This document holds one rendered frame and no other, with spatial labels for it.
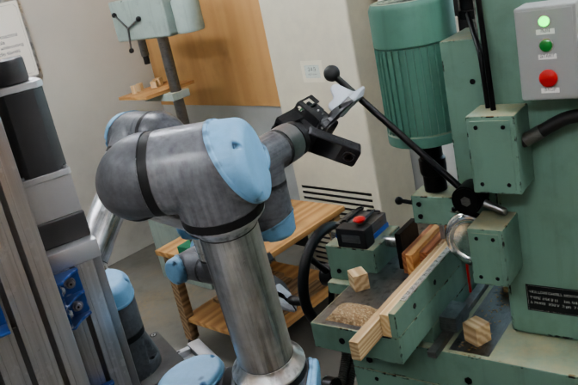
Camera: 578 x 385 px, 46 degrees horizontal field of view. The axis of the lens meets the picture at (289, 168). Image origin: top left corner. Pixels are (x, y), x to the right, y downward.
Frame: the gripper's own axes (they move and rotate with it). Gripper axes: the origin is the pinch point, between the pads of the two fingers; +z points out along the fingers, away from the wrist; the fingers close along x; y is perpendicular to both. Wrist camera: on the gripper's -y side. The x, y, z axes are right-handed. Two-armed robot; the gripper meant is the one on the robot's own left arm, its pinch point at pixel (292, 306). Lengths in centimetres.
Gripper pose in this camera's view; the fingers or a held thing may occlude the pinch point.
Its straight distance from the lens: 184.3
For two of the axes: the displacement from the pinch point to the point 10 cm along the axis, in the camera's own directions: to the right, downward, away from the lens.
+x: -6.3, 3.2, -7.1
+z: 7.5, 5.0, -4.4
